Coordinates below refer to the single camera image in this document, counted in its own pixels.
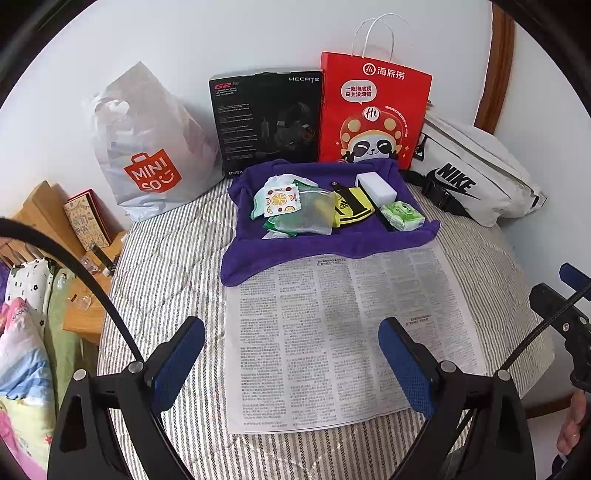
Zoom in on black cable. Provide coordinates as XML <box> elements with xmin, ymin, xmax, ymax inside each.
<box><xmin>0</xmin><ymin>218</ymin><xmax>146</xmax><ymax>365</ymax></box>
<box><xmin>501</xmin><ymin>284</ymin><xmax>591</xmax><ymax>372</ymax></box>

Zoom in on person's right hand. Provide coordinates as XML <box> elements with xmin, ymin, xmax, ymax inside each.
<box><xmin>556</xmin><ymin>390</ymin><xmax>591</xmax><ymax>457</ymax></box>

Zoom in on translucent drawstring pouch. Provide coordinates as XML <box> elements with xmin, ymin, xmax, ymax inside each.
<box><xmin>276</xmin><ymin>190</ymin><xmax>340</xmax><ymax>237</ymax></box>

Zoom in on colourful printed bedding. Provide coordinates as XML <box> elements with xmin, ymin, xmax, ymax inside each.
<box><xmin>0</xmin><ymin>257</ymin><xmax>100</xmax><ymax>480</ymax></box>

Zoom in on yellow pouch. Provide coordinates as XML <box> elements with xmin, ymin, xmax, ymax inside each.
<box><xmin>331</xmin><ymin>186</ymin><xmax>376</xmax><ymax>230</ymax></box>

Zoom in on fruit print packet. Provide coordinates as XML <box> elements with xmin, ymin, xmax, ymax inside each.
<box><xmin>263</xmin><ymin>182</ymin><xmax>302</xmax><ymax>217</ymax></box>

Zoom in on green tissue pack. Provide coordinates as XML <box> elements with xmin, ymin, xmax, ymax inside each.
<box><xmin>379</xmin><ymin>200</ymin><xmax>426</xmax><ymax>233</ymax></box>

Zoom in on white waist bag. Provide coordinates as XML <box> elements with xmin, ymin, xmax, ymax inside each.
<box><xmin>399</xmin><ymin>102</ymin><xmax>548</xmax><ymax>228</ymax></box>

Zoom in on wooden door frame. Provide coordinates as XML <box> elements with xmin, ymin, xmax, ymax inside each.
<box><xmin>475</xmin><ymin>0</ymin><xmax>515</xmax><ymax>132</ymax></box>

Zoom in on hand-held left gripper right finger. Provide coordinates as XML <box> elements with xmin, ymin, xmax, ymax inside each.
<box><xmin>378</xmin><ymin>316</ymin><xmax>536</xmax><ymax>480</ymax></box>

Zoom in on green wipes packet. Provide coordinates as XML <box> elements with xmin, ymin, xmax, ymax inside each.
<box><xmin>262</xmin><ymin>182</ymin><xmax>324</xmax><ymax>238</ymax></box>

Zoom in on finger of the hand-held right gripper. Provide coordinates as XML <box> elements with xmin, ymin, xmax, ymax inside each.
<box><xmin>560</xmin><ymin>263</ymin><xmax>591</xmax><ymax>289</ymax></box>
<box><xmin>529</xmin><ymin>284</ymin><xmax>591</xmax><ymax>344</ymax></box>

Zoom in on small dark bottle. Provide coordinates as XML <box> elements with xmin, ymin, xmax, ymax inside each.
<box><xmin>82</xmin><ymin>242</ymin><xmax>116</xmax><ymax>278</ymax></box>

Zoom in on red paper bag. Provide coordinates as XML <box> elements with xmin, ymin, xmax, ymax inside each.
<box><xmin>320</xmin><ymin>13</ymin><xmax>433</xmax><ymax>171</ymax></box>

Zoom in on black headset box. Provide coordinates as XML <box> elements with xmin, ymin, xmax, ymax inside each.
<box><xmin>209</xmin><ymin>68</ymin><xmax>324</xmax><ymax>181</ymax></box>

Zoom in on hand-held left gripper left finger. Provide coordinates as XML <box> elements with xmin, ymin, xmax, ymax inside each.
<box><xmin>46</xmin><ymin>316</ymin><xmax>206</xmax><ymax>480</ymax></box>

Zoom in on newspaper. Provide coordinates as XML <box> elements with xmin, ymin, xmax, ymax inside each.
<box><xmin>225</xmin><ymin>242</ymin><xmax>488</xmax><ymax>435</ymax></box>

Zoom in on white plastic shopping bag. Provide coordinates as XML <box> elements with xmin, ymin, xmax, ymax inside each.
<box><xmin>82</xmin><ymin>62</ymin><xmax>220</xmax><ymax>222</ymax></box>

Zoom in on white sponge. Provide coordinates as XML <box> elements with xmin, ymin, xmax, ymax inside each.
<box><xmin>355</xmin><ymin>172</ymin><xmax>400</xmax><ymax>205</ymax></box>

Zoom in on purple towel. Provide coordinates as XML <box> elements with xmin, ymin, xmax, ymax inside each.
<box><xmin>220</xmin><ymin>159</ymin><xmax>441</xmax><ymax>288</ymax></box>

